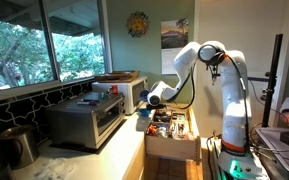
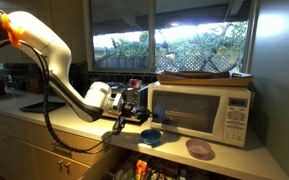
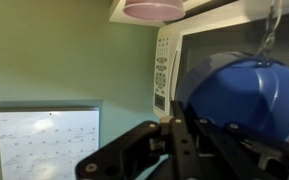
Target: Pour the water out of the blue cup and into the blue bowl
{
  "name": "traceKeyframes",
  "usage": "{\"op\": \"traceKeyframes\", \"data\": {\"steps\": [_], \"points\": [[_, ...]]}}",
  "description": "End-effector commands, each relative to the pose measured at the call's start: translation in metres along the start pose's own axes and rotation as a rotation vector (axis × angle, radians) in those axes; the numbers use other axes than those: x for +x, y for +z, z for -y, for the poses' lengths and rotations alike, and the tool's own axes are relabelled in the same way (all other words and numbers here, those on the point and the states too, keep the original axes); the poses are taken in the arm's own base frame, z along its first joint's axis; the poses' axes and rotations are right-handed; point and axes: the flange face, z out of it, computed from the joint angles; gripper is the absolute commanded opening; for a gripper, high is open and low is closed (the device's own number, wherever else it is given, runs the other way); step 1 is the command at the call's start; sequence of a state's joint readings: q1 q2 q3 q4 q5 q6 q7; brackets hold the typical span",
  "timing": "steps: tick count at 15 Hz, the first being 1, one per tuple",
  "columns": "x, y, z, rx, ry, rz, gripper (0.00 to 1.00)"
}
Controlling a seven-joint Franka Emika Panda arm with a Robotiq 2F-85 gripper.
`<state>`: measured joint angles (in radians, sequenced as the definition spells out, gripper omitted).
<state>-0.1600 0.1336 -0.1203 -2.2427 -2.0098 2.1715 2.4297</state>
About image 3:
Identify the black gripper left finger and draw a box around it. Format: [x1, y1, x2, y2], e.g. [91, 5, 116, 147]
[75, 121, 170, 180]

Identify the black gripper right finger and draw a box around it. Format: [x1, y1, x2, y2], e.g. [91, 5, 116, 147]
[171, 101, 289, 180]

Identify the blue plastic cup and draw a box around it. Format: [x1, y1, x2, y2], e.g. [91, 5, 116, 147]
[175, 52, 289, 140]

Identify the pink bowl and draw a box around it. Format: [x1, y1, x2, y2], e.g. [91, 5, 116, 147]
[123, 0, 185, 21]

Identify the white microwave oven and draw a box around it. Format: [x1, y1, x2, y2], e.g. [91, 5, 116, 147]
[152, 0, 289, 148]

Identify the wall calendar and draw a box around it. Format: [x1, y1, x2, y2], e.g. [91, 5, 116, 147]
[0, 108, 100, 180]

